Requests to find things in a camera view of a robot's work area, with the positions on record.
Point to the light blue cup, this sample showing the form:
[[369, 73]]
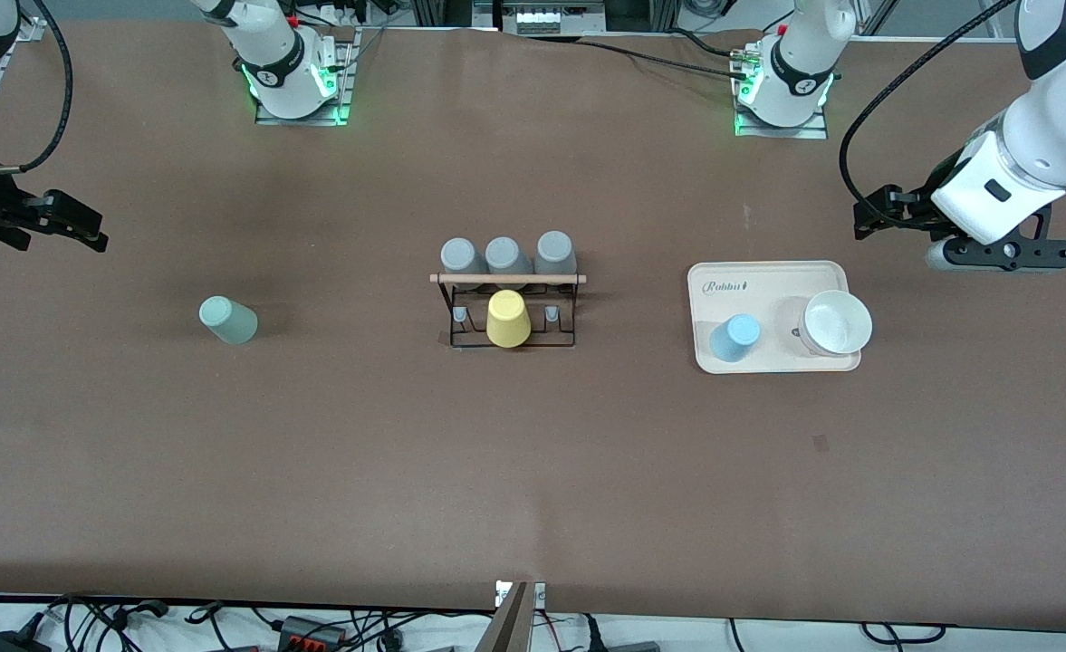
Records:
[[734, 340]]

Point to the white mounting bracket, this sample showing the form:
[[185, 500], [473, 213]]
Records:
[[539, 594]]

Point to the cream rectangular tray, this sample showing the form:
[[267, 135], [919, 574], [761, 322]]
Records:
[[768, 290]]

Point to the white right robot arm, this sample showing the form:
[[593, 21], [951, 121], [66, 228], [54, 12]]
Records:
[[279, 54]]

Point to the yellow cup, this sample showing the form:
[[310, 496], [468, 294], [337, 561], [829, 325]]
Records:
[[507, 321]]

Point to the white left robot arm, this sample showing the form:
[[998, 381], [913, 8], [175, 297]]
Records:
[[1058, 136]]

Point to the pale green cup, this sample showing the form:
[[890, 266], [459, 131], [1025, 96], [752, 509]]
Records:
[[229, 321]]

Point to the white bowl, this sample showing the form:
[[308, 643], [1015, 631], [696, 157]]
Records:
[[836, 321]]

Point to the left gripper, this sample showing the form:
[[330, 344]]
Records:
[[918, 206]]

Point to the black power strip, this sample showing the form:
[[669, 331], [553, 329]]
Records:
[[311, 632]]

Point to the grey electronics box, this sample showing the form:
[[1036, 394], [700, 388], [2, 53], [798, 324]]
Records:
[[551, 16]]

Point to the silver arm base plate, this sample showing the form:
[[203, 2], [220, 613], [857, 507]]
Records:
[[813, 131], [344, 63]]

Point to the grey cup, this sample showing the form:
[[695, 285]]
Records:
[[460, 256], [507, 255], [555, 254]]

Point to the black power adapter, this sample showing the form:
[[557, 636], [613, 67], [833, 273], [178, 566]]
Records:
[[16, 641]]

